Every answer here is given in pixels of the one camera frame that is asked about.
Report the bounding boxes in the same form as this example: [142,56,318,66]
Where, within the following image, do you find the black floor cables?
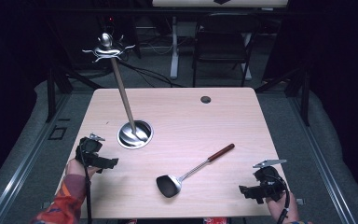
[117,36,186,89]

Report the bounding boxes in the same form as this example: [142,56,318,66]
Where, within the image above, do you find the black chair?
[191,11,257,89]

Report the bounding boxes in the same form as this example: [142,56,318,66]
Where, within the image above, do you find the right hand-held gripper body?
[252,159,288,202]

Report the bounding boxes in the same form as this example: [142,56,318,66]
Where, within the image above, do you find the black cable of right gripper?
[262,174,292,224]

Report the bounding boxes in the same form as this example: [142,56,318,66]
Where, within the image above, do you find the person's left hand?
[64,157,103,180]

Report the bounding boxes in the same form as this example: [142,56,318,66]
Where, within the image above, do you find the metal floor rail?
[0,92,73,224]
[286,91,358,224]

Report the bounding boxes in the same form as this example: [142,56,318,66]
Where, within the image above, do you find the black metal stand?
[255,61,312,127]
[44,61,104,123]

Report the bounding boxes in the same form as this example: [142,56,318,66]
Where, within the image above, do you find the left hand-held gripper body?
[75,133,106,169]

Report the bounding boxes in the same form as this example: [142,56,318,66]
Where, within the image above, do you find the black spatula with wooden handle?
[155,143,236,199]

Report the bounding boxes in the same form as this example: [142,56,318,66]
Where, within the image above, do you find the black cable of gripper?
[77,143,93,224]
[262,174,292,224]

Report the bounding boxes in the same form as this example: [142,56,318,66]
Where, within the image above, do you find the person's red patterned clothing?
[202,217,228,224]

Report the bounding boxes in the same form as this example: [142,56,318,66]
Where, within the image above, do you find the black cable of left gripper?
[77,143,93,224]

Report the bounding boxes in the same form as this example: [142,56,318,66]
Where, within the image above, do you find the white desk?
[151,0,290,82]

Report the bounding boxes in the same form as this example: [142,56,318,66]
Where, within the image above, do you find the person's right hand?
[265,189,301,224]

